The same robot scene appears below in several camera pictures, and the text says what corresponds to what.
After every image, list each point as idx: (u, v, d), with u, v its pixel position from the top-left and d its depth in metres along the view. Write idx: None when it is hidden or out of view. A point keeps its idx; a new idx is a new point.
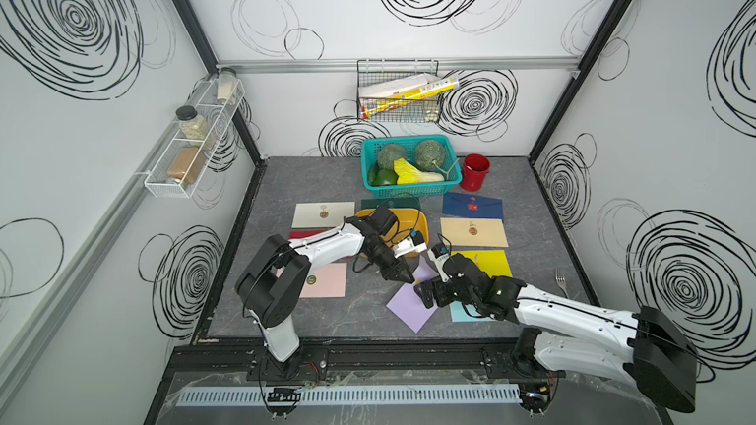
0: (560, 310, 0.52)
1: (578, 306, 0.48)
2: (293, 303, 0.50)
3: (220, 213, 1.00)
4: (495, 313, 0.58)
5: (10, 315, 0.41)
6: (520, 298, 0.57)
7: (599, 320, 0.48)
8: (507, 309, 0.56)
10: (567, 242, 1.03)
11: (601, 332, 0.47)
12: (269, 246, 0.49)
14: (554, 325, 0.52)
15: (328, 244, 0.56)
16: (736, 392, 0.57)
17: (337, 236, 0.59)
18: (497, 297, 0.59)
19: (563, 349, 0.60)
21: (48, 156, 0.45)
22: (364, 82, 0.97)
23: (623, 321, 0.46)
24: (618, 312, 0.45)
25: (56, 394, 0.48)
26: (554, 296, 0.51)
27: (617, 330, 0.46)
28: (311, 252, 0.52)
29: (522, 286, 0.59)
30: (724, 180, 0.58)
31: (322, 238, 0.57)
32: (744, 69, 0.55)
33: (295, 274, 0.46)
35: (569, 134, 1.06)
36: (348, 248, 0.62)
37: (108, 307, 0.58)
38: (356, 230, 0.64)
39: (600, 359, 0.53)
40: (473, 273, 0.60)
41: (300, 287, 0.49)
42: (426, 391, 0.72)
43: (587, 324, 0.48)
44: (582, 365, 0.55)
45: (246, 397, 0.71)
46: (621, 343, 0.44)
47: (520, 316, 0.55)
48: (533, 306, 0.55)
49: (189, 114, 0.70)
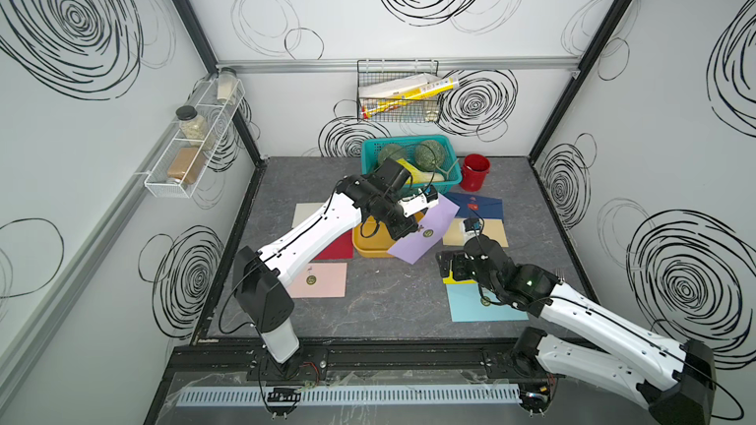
0: (598, 320, 0.47)
1: (618, 322, 0.47)
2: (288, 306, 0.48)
3: (220, 213, 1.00)
4: (518, 302, 0.53)
5: (9, 314, 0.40)
6: (553, 296, 0.51)
7: (646, 343, 0.44)
8: (533, 300, 0.51)
10: (567, 243, 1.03)
11: (644, 354, 0.43)
12: (240, 261, 0.45)
14: (587, 332, 0.48)
15: (306, 245, 0.47)
16: (736, 393, 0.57)
17: (315, 233, 0.48)
18: (524, 286, 0.54)
19: (570, 357, 0.59)
21: (48, 156, 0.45)
22: (364, 82, 0.97)
23: (668, 350, 0.43)
24: (663, 340, 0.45)
25: (57, 394, 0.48)
26: (592, 304, 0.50)
27: (662, 358, 0.42)
28: (289, 259, 0.45)
29: (555, 283, 0.53)
30: (724, 180, 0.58)
31: (292, 237, 0.48)
32: (744, 69, 0.55)
33: (265, 290, 0.42)
35: (569, 134, 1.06)
36: (335, 234, 0.52)
37: (107, 307, 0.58)
38: (346, 203, 0.52)
39: (612, 374, 0.52)
40: (498, 257, 0.54)
41: (285, 294, 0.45)
42: (426, 391, 0.72)
43: (629, 342, 0.45)
44: (590, 376, 0.55)
45: (246, 397, 0.71)
46: (664, 372, 0.41)
47: (546, 312, 0.50)
48: (571, 310, 0.49)
49: (189, 113, 0.70)
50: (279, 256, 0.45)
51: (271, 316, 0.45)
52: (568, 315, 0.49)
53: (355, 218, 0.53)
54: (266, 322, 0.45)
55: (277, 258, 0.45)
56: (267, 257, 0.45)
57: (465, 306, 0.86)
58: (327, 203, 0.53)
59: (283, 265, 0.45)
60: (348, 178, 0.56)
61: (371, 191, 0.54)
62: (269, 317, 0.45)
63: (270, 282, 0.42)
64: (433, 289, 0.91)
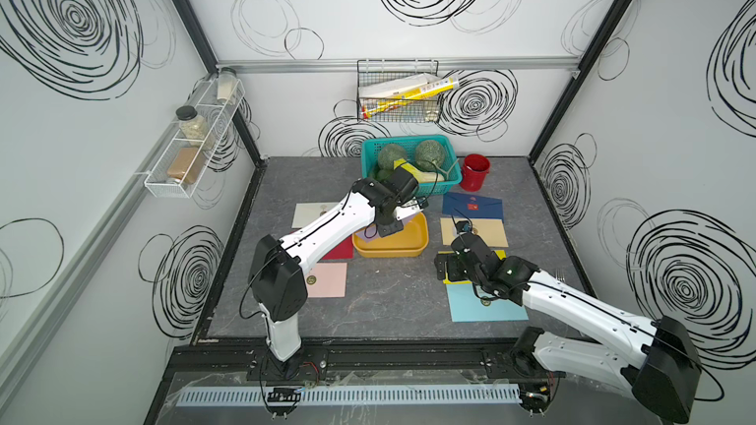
0: (573, 302, 0.50)
1: (593, 303, 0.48)
2: (303, 297, 0.51)
3: (220, 213, 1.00)
4: (499, 290, 0.56)
5: (9, 315, 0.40)
6: (531, 281, 0.54)
7: (616, 321, 0.46)
8: (514, 290, 0.54)
10: (567, 242, 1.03)
11: (614, 332, 0.45)
12: (263, 247, 0.47)
14: (563, 315, 0.50)
15: (326, 236, 0.50)
16: (735, 392, 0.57)
17: (335, 227, 0.52)
18: (505, 275, 0.57)
19: (563, 349, 0.60)
21: (48, 156, 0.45)
22: (364, 82, 0.97)
23: (640, 326, 0.44)
24: (636, 317, 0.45)
25: (57, 394, 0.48)
26: (569, 288, 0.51)
27: (632, 333, 0.44)
28: (308, 249, 0.48)
29: (535, 271, 0.56)
30: (724, 180, 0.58)
31: (314, 229, 0.51)
32: (745, 69, 0.55)
33: (286, 276, 0.44)
35: (569, 134, 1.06)
36: (349, 231, 0.55)
37: (107, 307, 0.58)
38: (361, 206, 0.55)
39: (600, 362, 0.52)
40: (480, 250, 0.59)
41: (302, 282, 0.47)
42: (426, 391, 0.72)
43: (600, 322, 0.46)
44: (582, 368, 0.54)
45: (246, 397, 0.71)
46: (634, 346, 0.43)
47: (525, 299, 0.54)
48: (545, 294, 0.52)
49: (188, 113, 0.70)
50: (299, 245, 0.48)
51: (287, 303, 0.47)
52: (543, 299, 0.51)
53: (369, 219, 0.57)
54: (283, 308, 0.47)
55: (296, 247, 0.48)
56: (288, 246, 0.48)
57: (465, 306, 0.86)
58: (346, 198, 0.56)
59: (302, 255, 0.47)
60: (364, 179, 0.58)
61: (384, 192, 0.58)
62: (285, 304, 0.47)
63: (291, 269, 0.45)
64: (433, 289, 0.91)
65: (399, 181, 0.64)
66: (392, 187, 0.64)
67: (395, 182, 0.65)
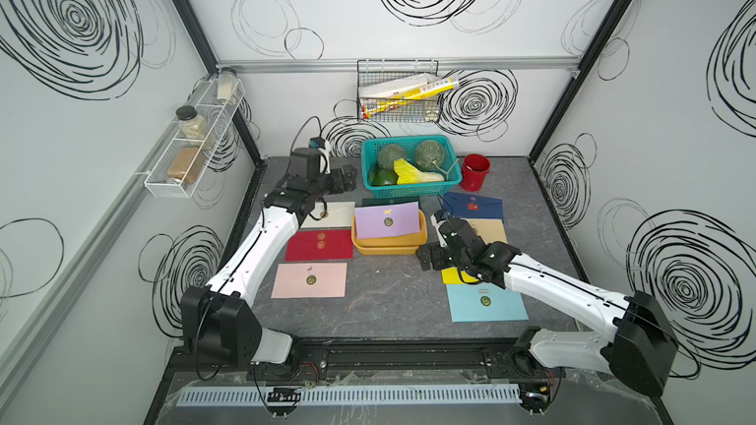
0: (550, 281, 0.51)
1: (570, 281, 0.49)
2: (257, 330, 0.46)
3: (220, 213, 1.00)
4: (483, 273, 0.57)
5: (9, 314, 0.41)
6: (512, 263, 0.56)
7: (591, 296, 0.47)
8: (496, 272, 0.56)
10: (567, 243, 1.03)
11: (589, 307, 0.46)
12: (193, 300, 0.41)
14: (540, 294, 0.51)
15: (256, 259, 0.47)
16: (734, 391, 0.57)
17: (263, 243, 0.49)
18: (488, 259, 0.59)
19: (555, 342, 0.61)
21: (49, 156, 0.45)
22: (365, 82, 0.97)
23: (612, 301, 0.45)
24: (609, 292, 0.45)
25: (58, 392, 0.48)
26: (547, 270, 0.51)
27: (605, 309, 0.45)
28: (242, 282, 0.44)
29: (516, 253, 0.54)
30: (724, 180, 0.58)
31: (247, 252, 0.47)
32: (745, 69, 0.55)
33: (230, 315, 0.40)
35: (569, 134, 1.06)
36: (283, 235, 0.53)
37: (106, 308, 0.71)
38: (282, 210, 0.55)
39: (584, 346, 0.54)
40: (468, 234, 0.61)
41: (253, 315, 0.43)
42: (426, 391, 0.72)
43: (577, 299, 0.47)
44: (569, 356, 0.55)
45: (245, 397, 0.71)
46: (606, 321, 0.43)
47: (507, 281, 0.55)
48: (525, 274, 0.53)
49: (188, 114, 0.70)
50: (232, 280, 0.44)
51: (243, 342, 0.43)
52: (524, 278, 0.53)
53: (293, 223, 0.55)
54: (239, 352, 0.42)
55: (230, 285, 0.43)
56: (220, 287, 0.43)
57: (465, 306, 0.86)
58: (264, 213, 0.54)
59: (240, 288, 0.43)
60: (274, 191, 0.58)
61: (298, 196, 0.57)
62: (241, 345, 0.42)
63: (234, 307, 0.40)
64: (433, 288, 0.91)
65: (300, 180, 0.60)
66: (301, 190, 0.61)
67: (299, 184, 0.61)
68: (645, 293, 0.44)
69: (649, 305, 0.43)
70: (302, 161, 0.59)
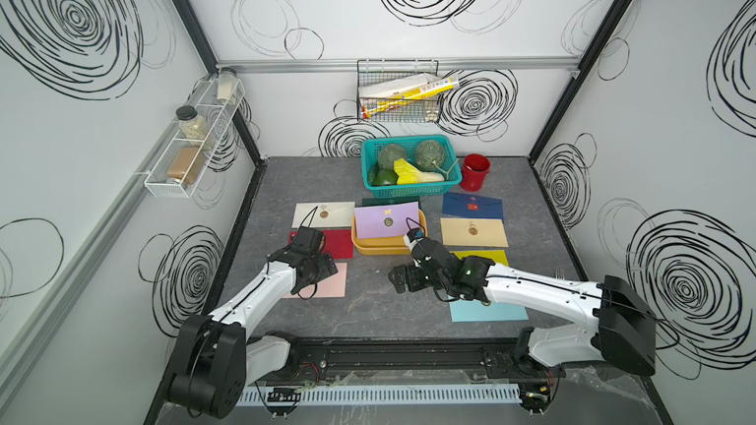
0: (528, 286, 0.51)
1: (545, 281, 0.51)
2: (243, 378, 0.45)
3: (220, 213, 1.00)
4: (465, 293, 0.57)
5: (9, 313, 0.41)
6: (488, 276, 0.56)
7: (567, 292, 0.48)
8: (476, 288, 0.55)
10: (567, 243, 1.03)
11: (568, 303, 0.47)
12: (189, 333, 0.42)
14: (522, 300, 0.51)
15: (258, 300, 0.50)
16: (734, 392, 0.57)
17: (266, 286, 0.53)
18: (466, 276, 0.58)
19: (549, 338, 0.62)
21: (48, 156, 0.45)
22: (364, 82, 0.97)
23: (588, 292, 0.46)
24: (583, 284, 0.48)
25: (58, 393, 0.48)
26: (524, 273, 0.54)
27: (583, 301, 0.46)
28: (243, 314, 0.46)
29: (489, 265, 0.58)
30: (724, 181, 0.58)
31: (250, 293, 0.51)
32: (745, 69, 0.55)
33: (228, 345, 0.41)
35: (569, 134, 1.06)
36: (282, 287, 0.57)
37: (106, 308, 0.71)
38: (283, 265, 0.60)
39: (576, 340, 0.54)
40: (441, 256, 0.59)
41: (244, 356, 0.44)
42: (426, 391, 0.72)
43: (555, 297, 0.48)
44: (565, 352, 0.55)
45: (246, 397, 0.71)
46: (587, 313, 0.44)
47: (488, 294, 0.54)
48: (503, 284, 0.53)
49: (188, 113, 0.70)
50: (234, 314, 0.46)
51: (227, 387, 0.41)
52: (502, 289, 0.53)
53: (291, 281, 0.60)
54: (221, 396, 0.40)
55: (231, 316, 0.45)
56: (221, 317, 0.45)
57: (465, 305, 0.86)
58: (268, 264, 0.59)
59: (241, 321, 0.45)
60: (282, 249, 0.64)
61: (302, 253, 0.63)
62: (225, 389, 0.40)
63: (232, 334, 0.42)
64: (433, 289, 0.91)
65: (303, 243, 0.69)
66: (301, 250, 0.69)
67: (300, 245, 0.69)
68: (613, 276, 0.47)
69: (621, 289, 0.44)
70: (310, 233, 0.70)
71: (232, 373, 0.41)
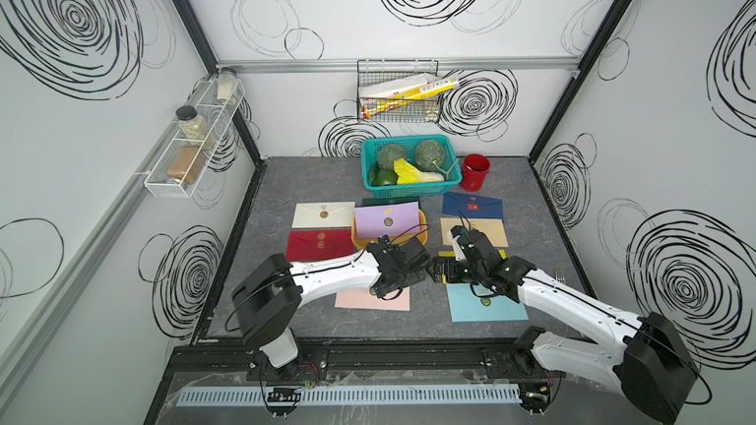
0: (564, 296, 0.52)
1: (584, 299, 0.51)
2: (281, 331, 0.47)
3: (220, 213, 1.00)
4: (497, 285, 0.60)
5: (9, 313, 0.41)
6: (526, 277, 0.58)
7: (602, 314, 0.47)
8: (510, 285, 0.57)
10: (567, 242, 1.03)
11: (599, 324, 0.46)
12: (270, 266, 0.46)
14: (551, 308, 0.52)
15: (332, 278, 0.50)
16: (735, 392, 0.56)
17: (346, 273, 0.53)
18: (504, 273, 0.61)
19: (560, 348, 0.60)
21: (47, 156, 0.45)
22: (364, 82, 0.97)
23: (625, 320, 0.46)
24: (622, 313, 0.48)
25: (58, 393, 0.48)
26: (562, 285, 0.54)
27: (616, 327, 0.45)
28: (312, 283, 0.47)
29: (532, 269, 0.59)
30: (724, 180, 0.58)
31: (328, 270, 0.51)
32: (744, 69, 0.55)
33: (282, 303, 0.42)
35: (569, 134, 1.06)
36: (359, 282, 0.56)
37: (107, 307, 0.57)
38: (371, 269, 0.56)
39: (594, 359, 0.53)
40: (484, 248, 0.63)
41: (289, 317, 0.45)
42: (426, 391, 0.72)
43: (589, 315, 0.48)
44: (575, 364, 0.55)
45: (246, 397, 0.71)
46: (616, 337, 0.44)
47: (521, 295, 0.57)
48: (537, 288, 0.55)
49: (188, 114, 0.70)
50: (304, 278, 0.47)
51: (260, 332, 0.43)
52: (536, 292, 0.54)
53: (371, 282, 0.58)
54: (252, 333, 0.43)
55: (301, 279, 0.47)
56: (294, 275, 0.47)
57: (465, 306, 0.86)
58: (360, 253, 0.58)
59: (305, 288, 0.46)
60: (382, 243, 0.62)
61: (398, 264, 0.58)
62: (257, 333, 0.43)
63: (289, 297, 0.43)
64: (433, 289, 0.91)
65: (409, 252, 0.65)
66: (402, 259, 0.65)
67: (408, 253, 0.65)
68: (659, 317, 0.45)
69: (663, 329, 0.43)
70: (418, 247, 0.64)
71: (271, 325, 0.43)
